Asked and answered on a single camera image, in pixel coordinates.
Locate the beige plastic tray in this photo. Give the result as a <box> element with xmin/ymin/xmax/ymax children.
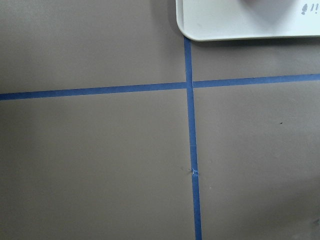
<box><xmin>175</xmin><ymin>0</ymin><xmax>320</xmax><ymax>42</ymax></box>

